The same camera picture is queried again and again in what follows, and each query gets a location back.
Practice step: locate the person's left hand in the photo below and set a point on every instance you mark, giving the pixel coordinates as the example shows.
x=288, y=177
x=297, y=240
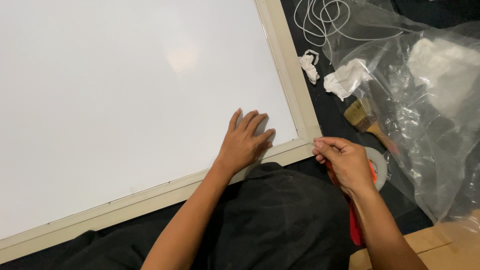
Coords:
x=240, y=146

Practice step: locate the person's right hand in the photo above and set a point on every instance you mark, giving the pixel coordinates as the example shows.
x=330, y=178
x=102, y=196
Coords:
x=348, y=165

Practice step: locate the clear tape roll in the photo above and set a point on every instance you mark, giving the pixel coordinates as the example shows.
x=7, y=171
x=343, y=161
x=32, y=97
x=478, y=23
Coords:
x=380, y=165

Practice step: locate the black floor cloth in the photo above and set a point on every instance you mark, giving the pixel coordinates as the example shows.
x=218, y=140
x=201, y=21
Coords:
x=330, y=112

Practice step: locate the clear plastic sheet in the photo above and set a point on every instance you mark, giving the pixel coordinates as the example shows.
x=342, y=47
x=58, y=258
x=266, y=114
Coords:
x=431, y=150

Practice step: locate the large crumpled white paper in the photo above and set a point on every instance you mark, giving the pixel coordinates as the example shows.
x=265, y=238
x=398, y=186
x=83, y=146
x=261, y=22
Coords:
x=343, y=80

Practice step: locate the person's black trousers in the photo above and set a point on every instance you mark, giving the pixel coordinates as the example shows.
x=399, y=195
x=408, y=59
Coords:
x=277, y=225

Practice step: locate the small crumpled white paper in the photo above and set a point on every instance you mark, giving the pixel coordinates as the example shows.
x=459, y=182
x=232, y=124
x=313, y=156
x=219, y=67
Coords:
x=309, y=67

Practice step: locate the crumpled white cloth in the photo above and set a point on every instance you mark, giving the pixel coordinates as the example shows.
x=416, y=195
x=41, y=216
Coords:
x=446, y=71

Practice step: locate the light wooden board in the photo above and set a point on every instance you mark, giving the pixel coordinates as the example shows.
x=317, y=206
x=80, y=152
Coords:
x=450, y=255

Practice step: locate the white board with beige frame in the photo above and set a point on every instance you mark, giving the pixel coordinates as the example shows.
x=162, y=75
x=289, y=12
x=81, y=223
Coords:
x=112, y=93

